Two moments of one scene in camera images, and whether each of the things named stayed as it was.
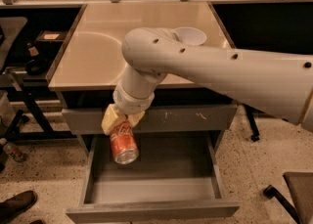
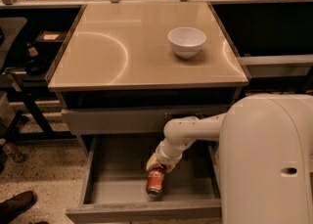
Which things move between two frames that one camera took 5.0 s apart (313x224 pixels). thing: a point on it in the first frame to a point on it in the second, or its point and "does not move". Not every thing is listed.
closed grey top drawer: (157, 119) does not move
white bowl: (190, 36) does not move
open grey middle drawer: (177, 176) does not move
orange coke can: (124, 143) to (155, 184)
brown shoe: (16, 204) does not move
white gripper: (132, 103) to (165, 158)
